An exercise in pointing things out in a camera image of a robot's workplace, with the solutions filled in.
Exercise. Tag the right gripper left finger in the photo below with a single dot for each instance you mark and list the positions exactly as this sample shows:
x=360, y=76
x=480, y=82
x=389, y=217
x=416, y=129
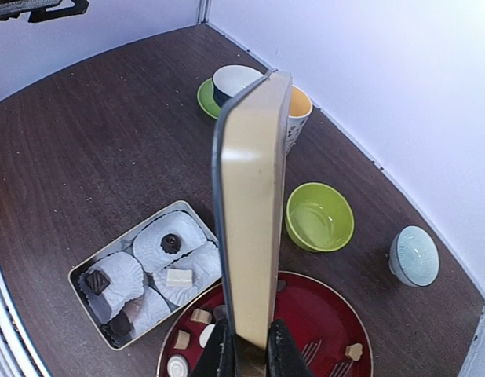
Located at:
x=218, y=356

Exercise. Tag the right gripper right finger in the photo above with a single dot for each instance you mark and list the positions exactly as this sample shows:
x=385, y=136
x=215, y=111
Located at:
x=283, y=357

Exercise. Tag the round red tray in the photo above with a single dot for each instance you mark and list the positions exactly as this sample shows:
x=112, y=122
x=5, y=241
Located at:
x=311, y=309

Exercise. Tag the beige tin box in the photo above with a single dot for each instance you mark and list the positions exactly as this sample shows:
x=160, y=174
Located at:
x=136, y=266

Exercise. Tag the bear print tin lid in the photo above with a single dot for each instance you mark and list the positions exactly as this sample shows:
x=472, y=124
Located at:
x=248, y=174

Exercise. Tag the metal serving tongs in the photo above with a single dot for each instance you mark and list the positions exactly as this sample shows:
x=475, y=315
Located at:
x=322, y=365

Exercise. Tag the white rectangular chocolate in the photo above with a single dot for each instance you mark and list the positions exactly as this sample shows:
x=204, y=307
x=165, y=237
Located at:
x=179, y=278

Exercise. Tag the dark swirl chocolate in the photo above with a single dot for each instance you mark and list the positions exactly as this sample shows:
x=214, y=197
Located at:
x=171, y=244

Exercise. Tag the white heart chocolate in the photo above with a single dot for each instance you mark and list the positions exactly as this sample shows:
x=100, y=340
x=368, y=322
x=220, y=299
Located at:
x=205, y=335

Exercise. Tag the white oval chocolate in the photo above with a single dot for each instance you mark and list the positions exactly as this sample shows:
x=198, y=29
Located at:
x=177, y=366

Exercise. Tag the small beige round chocolate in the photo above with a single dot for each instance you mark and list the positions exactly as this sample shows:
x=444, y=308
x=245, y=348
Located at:
x=182, y=340

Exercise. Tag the beige cube chocolate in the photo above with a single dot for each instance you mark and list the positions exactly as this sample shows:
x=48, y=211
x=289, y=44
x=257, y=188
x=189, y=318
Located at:
x=201, y=316

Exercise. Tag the beige heart chocolate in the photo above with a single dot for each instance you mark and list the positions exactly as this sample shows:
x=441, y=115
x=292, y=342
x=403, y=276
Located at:
x=354, y=351

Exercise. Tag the dark chocolate in box corner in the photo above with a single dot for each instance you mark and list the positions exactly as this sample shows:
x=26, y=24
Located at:
x=118, y=327

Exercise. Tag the dark striped square chocolate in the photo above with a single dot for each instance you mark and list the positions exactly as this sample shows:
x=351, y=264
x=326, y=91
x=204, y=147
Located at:
x=96, y=281

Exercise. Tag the lime green bowl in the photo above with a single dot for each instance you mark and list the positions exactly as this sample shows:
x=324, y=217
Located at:
x=319, y=218

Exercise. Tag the pale blue bowl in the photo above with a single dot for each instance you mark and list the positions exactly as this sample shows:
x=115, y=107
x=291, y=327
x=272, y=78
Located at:
x=413, y=257

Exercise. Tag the patterned mug yellow inside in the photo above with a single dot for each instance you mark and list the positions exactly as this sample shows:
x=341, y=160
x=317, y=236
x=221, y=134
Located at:
x=299, y=111

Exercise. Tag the green saucer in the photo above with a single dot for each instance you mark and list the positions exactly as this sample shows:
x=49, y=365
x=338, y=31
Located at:
x=206, y=101

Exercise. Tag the white and navy cup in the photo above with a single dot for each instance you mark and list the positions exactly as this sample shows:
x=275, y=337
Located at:
x=229, y=80

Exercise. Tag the right aluminium frame post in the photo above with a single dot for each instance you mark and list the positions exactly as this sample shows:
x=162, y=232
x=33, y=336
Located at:
x=203, y=11

